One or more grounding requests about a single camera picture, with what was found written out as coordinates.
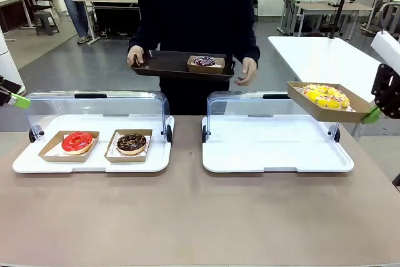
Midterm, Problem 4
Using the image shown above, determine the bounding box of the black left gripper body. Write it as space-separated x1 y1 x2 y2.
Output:
0 75 19 107

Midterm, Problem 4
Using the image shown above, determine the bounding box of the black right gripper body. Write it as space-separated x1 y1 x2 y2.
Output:
371 63 400 119

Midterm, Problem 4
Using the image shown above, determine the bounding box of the yellow glazed donut with sprinkles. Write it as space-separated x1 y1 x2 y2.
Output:
301 84 353 111

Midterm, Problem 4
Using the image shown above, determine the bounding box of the dark brown serving tray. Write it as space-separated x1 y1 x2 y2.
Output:
129 49 236 83

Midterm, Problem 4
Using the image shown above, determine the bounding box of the purple donut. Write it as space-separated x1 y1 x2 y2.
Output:
186 54 226 74

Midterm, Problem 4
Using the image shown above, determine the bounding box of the dark donut with rainbow sprinkles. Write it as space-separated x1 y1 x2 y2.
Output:
192 56 218 67

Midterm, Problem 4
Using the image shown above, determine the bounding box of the person's right forearm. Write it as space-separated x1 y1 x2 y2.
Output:
127 7 151 49

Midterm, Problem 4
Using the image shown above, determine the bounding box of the person's left forearm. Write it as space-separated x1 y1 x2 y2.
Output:
239 13 261 61

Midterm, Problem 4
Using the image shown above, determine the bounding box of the red donut in cardboard tray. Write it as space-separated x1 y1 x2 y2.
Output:
37 130 101 163

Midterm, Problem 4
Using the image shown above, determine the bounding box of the printed paper under red donut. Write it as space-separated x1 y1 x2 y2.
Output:
49 144 94 157

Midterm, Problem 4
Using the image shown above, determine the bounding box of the red glazed donut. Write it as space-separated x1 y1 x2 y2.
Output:
61 131 94 155

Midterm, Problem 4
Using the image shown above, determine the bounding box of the printed paper under chocolate donut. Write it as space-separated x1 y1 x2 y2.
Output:
107 132 152 158

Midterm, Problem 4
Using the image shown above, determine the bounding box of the chocolate donut with orange sprinkles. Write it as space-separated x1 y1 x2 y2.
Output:
116 133 147 156

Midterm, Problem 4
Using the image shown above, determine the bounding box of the chocolate donut in cardboard tray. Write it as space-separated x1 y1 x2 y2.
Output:
104 128 153 164

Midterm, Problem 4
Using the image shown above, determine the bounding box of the person in black sweatshirt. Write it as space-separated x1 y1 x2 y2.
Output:
127 0 261 116

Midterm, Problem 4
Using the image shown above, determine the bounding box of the person's right hand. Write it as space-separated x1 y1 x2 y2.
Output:
126 44 148 68

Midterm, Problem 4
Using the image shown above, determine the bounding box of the person's left hand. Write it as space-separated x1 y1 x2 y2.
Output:
234 57 259 86

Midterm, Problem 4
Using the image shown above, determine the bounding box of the clear display case lid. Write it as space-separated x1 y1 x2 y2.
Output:
24 90 174 144
206 90 341 144

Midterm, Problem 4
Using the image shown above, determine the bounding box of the white rectangular table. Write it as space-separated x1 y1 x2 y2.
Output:
267 35 388 138

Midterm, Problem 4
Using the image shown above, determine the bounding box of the grey plastic stool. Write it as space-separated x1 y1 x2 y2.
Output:
33 10 61 36

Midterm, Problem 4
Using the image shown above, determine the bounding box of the white display case base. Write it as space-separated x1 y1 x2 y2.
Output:
201 114 355 174
12 114 176 174

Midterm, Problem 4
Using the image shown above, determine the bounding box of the black tripod pole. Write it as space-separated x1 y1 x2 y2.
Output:
326 0 358 41

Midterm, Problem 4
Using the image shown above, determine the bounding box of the bystander in blue jeans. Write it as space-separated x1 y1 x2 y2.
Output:
54 0 94 44

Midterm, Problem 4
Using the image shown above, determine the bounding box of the grey metal workbench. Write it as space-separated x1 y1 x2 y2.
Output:
276 0 374 38

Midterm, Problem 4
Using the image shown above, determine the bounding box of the grey workbench with black frame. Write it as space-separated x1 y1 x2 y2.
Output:
72 0 140 46

